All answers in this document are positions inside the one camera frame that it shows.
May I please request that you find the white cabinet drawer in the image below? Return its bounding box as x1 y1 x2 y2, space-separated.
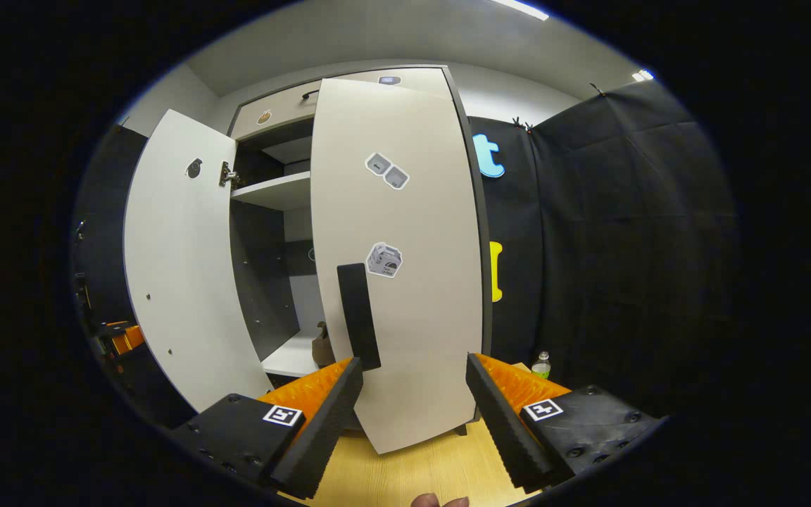
230 67 448 140

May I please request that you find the white shoe cabinet door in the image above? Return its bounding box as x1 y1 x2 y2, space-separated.
122 109 274 413
310 76 485 455

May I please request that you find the black backdrop cloth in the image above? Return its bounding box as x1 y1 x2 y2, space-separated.
467 79 741 416
71 125 149 332

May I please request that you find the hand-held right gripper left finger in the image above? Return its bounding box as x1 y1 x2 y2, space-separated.
170 356 364 499

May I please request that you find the white cabinet shelf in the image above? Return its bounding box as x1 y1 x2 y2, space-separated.
231 171 311 211
262 331 339 378

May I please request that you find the brown fluffy shoe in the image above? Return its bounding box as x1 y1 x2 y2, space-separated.
312 322 336 367

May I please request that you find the black door handle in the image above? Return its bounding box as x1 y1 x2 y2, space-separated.
337 263 382 372

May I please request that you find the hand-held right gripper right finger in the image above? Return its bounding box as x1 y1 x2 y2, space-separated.
465 352 662 494

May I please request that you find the white shoe cabinet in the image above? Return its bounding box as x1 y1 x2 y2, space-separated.
122 65 494 455

